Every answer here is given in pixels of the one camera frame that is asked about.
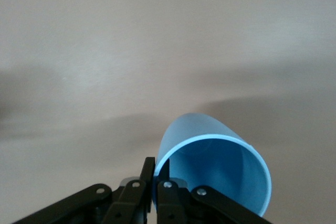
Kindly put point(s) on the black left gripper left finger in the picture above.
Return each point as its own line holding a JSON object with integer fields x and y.
{"x": 126, "y": 200}

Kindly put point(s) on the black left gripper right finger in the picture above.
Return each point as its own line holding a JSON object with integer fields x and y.
{"x": 178, "y": 203}

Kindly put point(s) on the light blue plastic cup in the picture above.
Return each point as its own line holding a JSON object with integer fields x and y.
{"x": 223, "y": 161}

